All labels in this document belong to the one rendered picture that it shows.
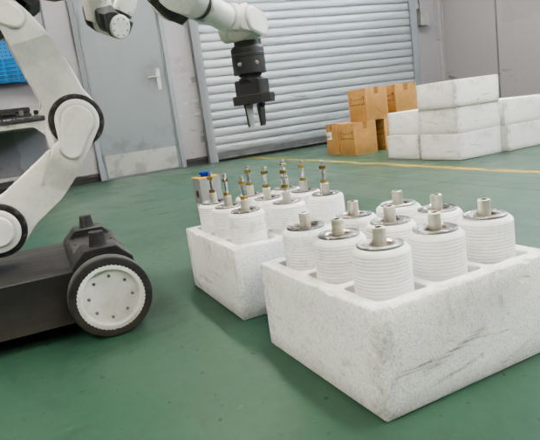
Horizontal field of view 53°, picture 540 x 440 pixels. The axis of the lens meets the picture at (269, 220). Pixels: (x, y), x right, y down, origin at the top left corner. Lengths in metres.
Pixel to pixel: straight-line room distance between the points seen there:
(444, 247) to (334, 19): 6.61
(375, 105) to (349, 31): 2.44
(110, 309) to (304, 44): 6.06
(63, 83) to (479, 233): 1.10
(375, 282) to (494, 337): 0.24
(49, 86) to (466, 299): 1.15
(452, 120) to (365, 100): 1.42
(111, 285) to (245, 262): 0.33
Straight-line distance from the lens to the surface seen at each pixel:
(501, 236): 1.01
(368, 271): 0.86
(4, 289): 1.42
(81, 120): 1.51
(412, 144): 4.29
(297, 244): 1.04
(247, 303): 1.32
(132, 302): 1.40
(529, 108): 4.38
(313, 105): 7.14
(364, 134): 5.15
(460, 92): 3.92
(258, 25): 1.46
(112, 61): 6.49
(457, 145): 3.93
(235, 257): 1.28
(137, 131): 6.46
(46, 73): 1.57
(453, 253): 0.93
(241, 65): 1.46
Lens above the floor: 0.48
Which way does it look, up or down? 11 degrees down
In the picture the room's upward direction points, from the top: 8 degrees counter-clockwise
